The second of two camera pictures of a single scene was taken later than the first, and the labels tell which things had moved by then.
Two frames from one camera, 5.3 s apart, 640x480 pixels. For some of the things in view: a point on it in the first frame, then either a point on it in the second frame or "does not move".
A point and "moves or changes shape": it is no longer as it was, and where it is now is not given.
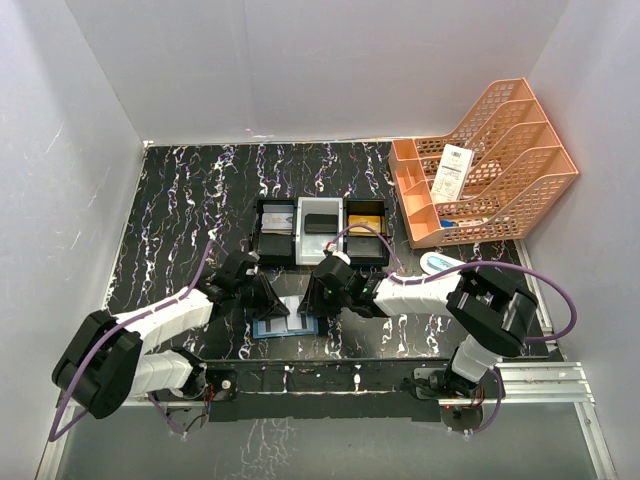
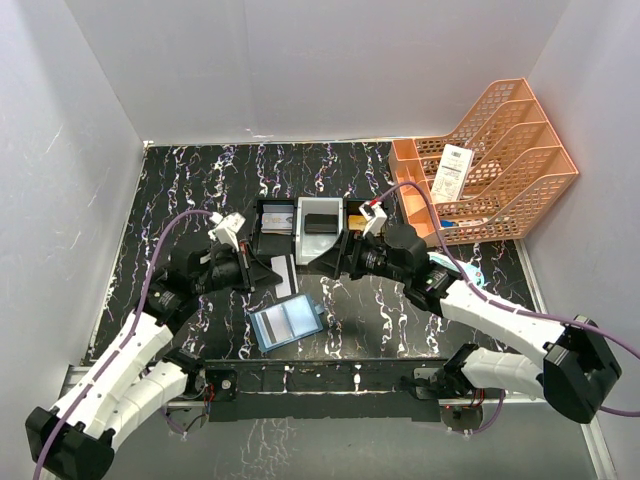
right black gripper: (323, 293) → (348, 257)
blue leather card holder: (277, 326) moves or changes shape
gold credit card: (372, 221) does not move
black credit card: (320, 223) does not move
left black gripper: (258, 291) → (245, 270)
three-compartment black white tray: (296, 231) does not move
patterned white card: (277, 223) does not move
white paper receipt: (454, 166) does not move
